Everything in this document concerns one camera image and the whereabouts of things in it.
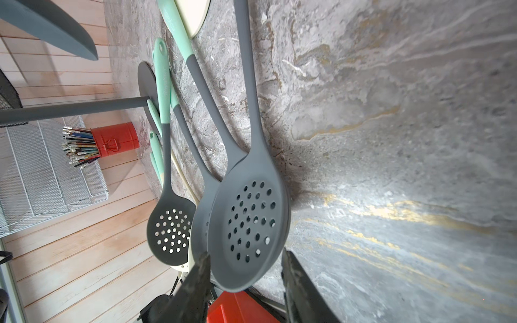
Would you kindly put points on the cream utensil rack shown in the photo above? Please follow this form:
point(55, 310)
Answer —
point(193, 14)

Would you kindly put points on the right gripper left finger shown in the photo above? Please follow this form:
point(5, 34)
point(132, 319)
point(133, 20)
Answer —
point(190, 302)

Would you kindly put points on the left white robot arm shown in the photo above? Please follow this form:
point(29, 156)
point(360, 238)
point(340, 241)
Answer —
point(48, 22)

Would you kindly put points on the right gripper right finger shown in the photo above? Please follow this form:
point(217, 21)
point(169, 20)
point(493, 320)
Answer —
point(302, 299)

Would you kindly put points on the black mesh wall basket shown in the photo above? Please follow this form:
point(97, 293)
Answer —
point(10, 99)

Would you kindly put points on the dark grey utensil rack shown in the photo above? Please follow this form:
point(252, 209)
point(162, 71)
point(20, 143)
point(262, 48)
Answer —
point(147, 88)

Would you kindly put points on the white wire mesh shelf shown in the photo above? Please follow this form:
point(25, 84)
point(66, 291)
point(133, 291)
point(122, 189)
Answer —
point(38, 183)

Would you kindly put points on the red pencil cup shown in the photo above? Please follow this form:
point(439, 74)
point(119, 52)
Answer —
point(85, 146)

